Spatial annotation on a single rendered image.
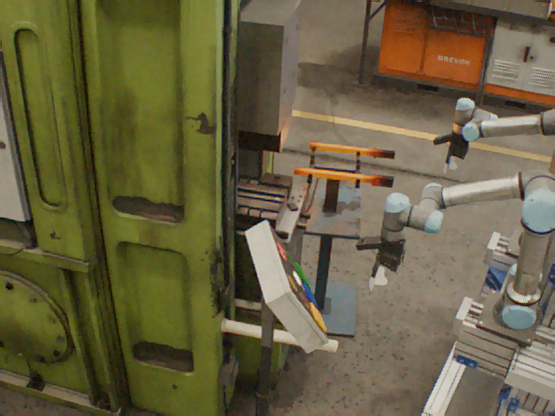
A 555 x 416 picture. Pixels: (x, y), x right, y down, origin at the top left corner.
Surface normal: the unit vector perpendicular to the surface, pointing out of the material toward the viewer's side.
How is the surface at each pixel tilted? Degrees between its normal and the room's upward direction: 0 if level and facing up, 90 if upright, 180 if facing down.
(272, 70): 90
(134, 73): 89
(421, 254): 0
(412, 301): 0
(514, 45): 90
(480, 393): 0
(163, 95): 89
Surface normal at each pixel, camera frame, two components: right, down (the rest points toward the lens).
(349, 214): 0.04, -0.81
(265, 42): -0.22, 0.56
